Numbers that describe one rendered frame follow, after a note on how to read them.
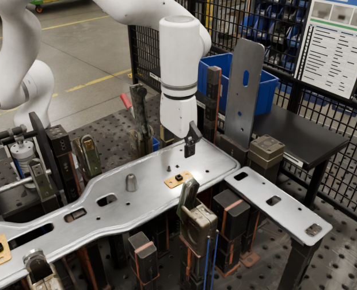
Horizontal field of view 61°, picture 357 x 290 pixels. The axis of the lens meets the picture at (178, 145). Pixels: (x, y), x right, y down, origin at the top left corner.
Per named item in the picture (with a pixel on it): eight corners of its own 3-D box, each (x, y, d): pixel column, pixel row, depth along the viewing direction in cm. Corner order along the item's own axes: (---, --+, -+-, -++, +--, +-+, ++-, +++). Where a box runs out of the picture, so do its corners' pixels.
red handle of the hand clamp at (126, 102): (139, 134, 94) (117, 94, 98) (138, 138, 96) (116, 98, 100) (151, 130, 96) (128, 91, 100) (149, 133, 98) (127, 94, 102)
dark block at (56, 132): (79, 237, 107) (50, 139, 83) (72, 224, 112) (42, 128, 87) (92, 230, 110) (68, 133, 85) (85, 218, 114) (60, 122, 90)
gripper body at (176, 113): (154, 84, 72) (155, 123, 79) (179, 100, 66) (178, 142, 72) (179, 76, 76) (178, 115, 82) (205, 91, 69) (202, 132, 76)
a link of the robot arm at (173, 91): (152, 76, 71) (153, 88, 72) (174, 90, 65) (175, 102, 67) (181, 68, 75) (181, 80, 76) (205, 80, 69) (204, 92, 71)
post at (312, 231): (295, 316, 86) (323, 254, 69) (264, 285, 93) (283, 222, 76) (308, 302, 89) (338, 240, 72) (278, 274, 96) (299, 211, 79)
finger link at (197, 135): (179, 111, 73) (178, 130, 77) (199, 127, 69) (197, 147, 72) (183, 110, 74) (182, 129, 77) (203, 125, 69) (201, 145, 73)
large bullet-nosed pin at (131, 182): (130, 197, 84) (128, 179, 80) (125, 191, 86) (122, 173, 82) (140, 192, 85) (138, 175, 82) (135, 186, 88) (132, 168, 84)
